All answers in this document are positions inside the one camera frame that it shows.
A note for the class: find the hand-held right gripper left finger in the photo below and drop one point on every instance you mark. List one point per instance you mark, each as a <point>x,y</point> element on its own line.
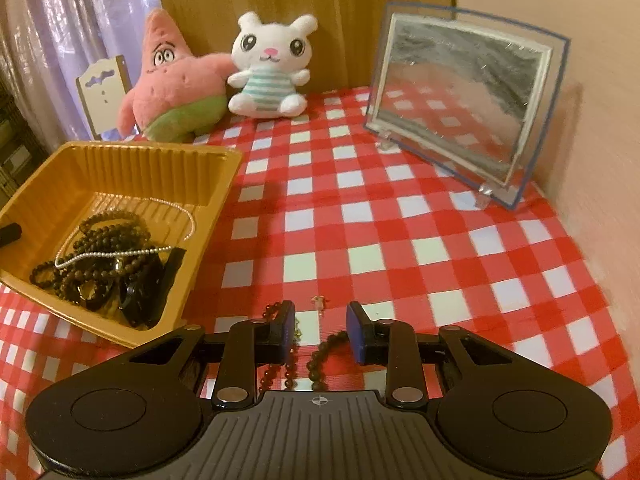
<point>289,332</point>

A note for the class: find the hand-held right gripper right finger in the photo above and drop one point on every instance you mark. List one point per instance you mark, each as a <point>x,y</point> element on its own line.
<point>354,332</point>

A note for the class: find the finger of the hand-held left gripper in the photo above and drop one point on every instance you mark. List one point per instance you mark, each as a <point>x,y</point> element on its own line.
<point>9,235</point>

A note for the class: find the black wrist watch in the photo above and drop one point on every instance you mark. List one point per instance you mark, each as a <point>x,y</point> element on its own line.
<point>147,290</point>

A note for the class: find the orange plastic tray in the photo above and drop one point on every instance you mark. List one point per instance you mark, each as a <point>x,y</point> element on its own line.
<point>150,170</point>

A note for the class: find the small earring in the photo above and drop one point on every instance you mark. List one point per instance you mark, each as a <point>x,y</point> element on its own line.
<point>319,302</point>

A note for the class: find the dark storage rack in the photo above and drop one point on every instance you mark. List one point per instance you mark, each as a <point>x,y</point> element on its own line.
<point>12,150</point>

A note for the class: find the red white checkered tablecloth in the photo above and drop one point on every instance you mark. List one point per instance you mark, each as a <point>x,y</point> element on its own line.
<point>375,220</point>

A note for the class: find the small white toy chair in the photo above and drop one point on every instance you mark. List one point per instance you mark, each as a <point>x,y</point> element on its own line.
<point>102,95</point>

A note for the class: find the lilac sheer curtain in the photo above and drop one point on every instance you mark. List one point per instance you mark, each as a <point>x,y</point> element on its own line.
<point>65,20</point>

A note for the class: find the pink starfish plush toy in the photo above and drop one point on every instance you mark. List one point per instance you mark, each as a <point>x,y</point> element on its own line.
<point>175,85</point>

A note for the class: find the white bunny plush toy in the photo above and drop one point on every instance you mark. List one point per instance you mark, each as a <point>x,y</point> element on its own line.
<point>270,50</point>

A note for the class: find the glass sand art frame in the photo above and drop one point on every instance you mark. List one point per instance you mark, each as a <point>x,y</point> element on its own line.
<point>450,90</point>

